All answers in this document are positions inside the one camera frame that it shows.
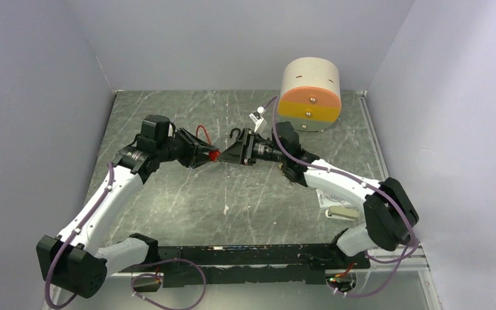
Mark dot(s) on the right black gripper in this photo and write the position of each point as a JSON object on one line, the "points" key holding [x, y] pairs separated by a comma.
{"points": [[241, 151]]}

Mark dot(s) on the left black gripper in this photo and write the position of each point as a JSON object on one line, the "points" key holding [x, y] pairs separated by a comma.
{"points": [[192, 157]]}

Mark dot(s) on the red cable lock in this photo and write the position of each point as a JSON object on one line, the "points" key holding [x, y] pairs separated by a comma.
{"points": [[213, 155]]}

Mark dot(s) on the black padlock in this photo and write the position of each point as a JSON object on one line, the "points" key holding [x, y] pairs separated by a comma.
{"points": [[236, 134]]}

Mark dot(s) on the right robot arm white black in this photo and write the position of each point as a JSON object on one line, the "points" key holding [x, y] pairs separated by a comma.
{"points": [[389, 215]]}

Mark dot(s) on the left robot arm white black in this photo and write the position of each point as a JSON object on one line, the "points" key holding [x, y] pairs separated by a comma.
{"points": [[74, 259]]}

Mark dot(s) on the cylindrical drawer box orange yellow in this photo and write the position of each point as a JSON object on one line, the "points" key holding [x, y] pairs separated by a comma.
{"points": [[310, 96]]}

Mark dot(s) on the white card package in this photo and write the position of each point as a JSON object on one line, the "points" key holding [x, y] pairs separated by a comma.
{"points": [[326, 200]]}

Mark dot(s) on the beige white stapler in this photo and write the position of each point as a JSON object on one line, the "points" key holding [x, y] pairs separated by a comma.
{"points": [[342, 213]]}

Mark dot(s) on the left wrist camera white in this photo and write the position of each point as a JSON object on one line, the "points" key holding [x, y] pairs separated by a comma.
{"points": [[172, 130]]}

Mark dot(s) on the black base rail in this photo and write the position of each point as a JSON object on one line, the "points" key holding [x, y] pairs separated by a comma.
{"points": [[310, 263]]}

